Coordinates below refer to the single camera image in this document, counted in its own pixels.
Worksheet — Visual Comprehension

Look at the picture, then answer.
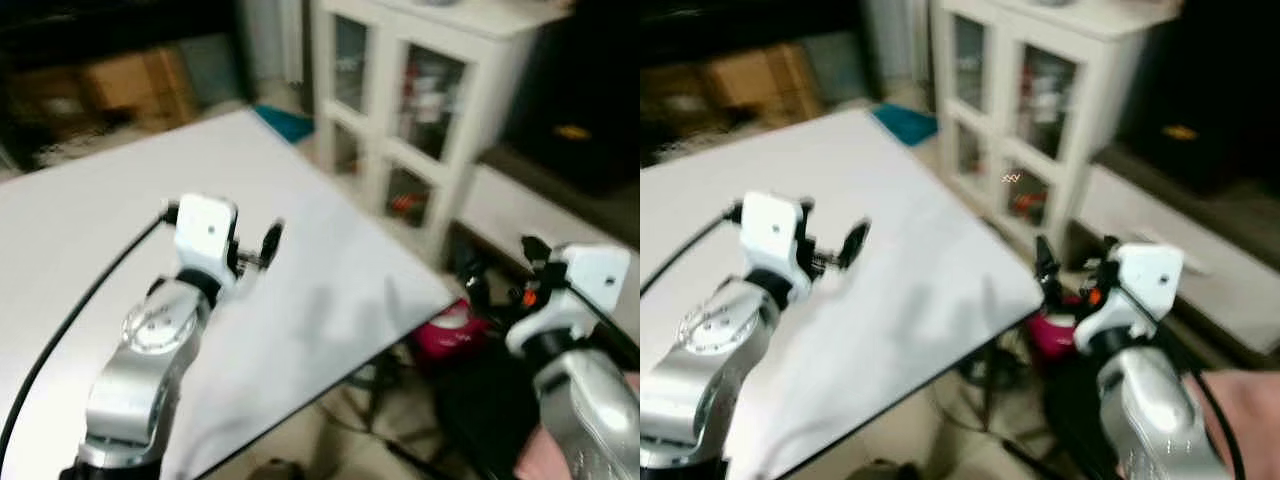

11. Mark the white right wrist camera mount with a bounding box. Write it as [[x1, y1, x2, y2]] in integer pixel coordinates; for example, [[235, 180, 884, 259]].
[[1075, 243, 1187, 351], [505, 243, 633, 356]]

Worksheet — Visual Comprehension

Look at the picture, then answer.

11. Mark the brown cardboard box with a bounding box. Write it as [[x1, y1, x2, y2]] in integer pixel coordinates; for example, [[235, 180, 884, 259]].
[[698, 45, 833, 127], [78, 45, 201, 133]]

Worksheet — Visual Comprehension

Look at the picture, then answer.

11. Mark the magenta round object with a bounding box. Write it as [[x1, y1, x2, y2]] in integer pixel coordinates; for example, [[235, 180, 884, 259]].
[[1025, 310, 1083, 363], [414, 300, 493, 367]]

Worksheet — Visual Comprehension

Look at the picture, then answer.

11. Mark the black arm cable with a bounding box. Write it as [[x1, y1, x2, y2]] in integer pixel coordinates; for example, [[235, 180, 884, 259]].
[[640, 203, 747, 297], [1160, 325, 1248, 480], [0, 203, 179, 471]]

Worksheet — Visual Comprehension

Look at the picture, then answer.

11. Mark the teal floor mat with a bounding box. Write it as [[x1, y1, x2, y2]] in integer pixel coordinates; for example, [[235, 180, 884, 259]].
[[252, 105, 317, 145], [872, 103, 940, 149]]

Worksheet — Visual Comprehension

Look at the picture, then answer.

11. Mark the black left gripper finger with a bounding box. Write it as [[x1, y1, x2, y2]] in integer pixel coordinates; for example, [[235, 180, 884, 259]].
[[258, 220, 286, 269], [840, 219, 872, 271]]

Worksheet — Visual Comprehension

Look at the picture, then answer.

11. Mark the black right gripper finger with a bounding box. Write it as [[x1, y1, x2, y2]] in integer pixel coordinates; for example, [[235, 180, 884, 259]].
[[455, 243, 492, 301], [1033, 235, 1062, 291]]

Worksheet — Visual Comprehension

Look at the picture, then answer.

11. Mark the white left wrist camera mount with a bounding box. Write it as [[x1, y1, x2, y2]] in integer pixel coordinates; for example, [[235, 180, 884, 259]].
[[172, 193, 241, 291], [742, 191, 812, 287]]

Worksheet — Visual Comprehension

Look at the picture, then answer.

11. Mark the white low shelf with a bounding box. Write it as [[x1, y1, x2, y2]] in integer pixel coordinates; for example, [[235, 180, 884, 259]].
[[455, 165, 641, 301], [1075, 165, 1280, 353]]

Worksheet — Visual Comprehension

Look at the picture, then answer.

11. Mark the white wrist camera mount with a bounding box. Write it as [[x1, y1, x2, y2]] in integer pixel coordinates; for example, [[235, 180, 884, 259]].
[[742, 191, 812, 287], [172, 193, 241, 291], [505, 243, 633, 356], [1075, 243, 1187, 351]]

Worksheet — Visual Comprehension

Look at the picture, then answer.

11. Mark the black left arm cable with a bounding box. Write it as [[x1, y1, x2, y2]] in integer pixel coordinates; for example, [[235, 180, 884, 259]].
[[640, 203, 747, 297], [0, 203, 179, 471]]

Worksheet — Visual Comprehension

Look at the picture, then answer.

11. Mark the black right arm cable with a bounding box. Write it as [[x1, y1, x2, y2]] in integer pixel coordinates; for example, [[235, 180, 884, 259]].
[[1160, 325, 1248, 480]]

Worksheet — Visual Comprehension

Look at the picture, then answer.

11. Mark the white glass-door cabinet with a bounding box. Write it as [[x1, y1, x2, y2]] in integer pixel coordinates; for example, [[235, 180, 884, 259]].
[[930, 0, 1183, 257], [310, 0, 573, 267]]

